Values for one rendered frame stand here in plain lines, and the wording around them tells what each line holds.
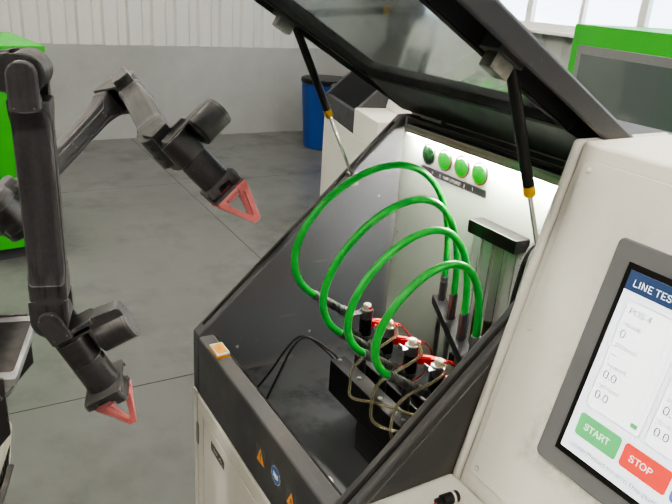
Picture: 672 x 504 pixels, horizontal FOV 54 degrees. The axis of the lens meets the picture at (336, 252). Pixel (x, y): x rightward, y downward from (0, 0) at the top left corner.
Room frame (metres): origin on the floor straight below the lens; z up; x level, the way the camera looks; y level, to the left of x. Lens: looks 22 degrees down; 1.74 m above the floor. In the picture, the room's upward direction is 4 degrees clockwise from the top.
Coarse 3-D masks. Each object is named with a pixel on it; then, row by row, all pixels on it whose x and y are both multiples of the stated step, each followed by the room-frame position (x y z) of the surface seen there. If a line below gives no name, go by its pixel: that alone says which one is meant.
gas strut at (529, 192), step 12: (516, 72) 0.95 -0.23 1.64; (516, 84) 0.95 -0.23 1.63; (516, 96) 0.95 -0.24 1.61; (516, 108) 0.96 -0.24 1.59; (516, 120) 0.97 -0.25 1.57; (516, 132) 0.97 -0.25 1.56; (516, 144) 0.98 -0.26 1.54; (528, 144) 0.98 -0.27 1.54; (528, 156) 0.98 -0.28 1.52; (528, 168) 0.99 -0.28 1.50; (528, 180) 0.99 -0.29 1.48; (528, 192) 1.00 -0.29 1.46
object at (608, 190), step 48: (576, 144) 0.99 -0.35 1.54; (624, 144) 0.98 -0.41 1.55; (576, 192) 0.96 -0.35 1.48; (624, 192) 0.89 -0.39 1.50; (576, 240) 0.92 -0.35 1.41; (528, 288) 0.96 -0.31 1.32; (576, 288) 0.89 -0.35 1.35; (528, 336) 0.92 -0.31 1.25; (576, 336) 0.86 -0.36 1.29; (528, 384) 0.88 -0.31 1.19; (480, 432) 0.92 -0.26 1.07; (528, 432) 0.85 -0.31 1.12; (480, 480) 0.88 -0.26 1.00; (528, 480) 0.82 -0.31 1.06
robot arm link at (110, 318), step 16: (112, 304) 0.98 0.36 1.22; (48, 320) 0.92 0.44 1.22; (80, 320) 0.96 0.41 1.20; (96, 320) 0.96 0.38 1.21; (112, 320) 0.96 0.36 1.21; (128, 320) 0.97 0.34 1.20; (48, 336) 0.92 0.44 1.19; (64, 336) 0.92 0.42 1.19; (96, 336) 0.95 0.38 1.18; (112, 336) 0.95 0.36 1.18; (128, 336) 0.96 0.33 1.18
